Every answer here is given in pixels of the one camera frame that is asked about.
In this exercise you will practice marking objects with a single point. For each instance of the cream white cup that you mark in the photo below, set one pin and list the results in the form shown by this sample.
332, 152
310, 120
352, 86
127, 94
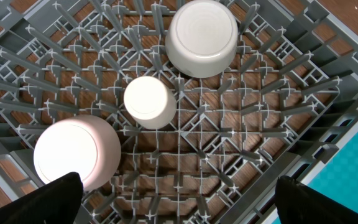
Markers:
150, 102

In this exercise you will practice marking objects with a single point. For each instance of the teal plastic serving tray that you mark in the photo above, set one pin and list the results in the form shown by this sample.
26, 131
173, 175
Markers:
338, 180

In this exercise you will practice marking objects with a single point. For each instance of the grey white small bowl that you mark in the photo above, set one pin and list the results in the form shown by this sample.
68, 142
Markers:
202, 38

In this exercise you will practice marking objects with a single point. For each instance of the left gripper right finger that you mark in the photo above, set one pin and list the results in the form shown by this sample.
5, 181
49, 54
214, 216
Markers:
297, 203

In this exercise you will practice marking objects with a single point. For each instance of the pink shallow bowl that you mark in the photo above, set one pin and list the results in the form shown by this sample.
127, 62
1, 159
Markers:
85, 144

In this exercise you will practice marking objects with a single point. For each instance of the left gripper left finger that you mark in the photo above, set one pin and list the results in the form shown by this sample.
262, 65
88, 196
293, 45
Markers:
56, 202

